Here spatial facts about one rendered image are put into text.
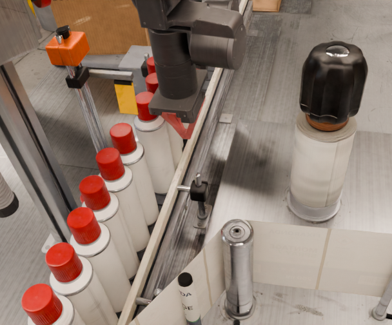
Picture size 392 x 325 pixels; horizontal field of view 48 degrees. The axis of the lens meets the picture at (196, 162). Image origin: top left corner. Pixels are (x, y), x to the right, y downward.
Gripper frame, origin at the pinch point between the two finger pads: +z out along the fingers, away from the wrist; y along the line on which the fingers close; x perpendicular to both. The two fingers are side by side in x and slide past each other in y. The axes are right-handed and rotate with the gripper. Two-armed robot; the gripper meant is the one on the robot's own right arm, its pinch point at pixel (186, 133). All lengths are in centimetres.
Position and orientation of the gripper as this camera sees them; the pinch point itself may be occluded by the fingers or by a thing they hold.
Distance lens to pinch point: 71.0
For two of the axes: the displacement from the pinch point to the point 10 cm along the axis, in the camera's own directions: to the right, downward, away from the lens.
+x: -9.6, -1.2, 2.5
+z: 1.0, 7.0, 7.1
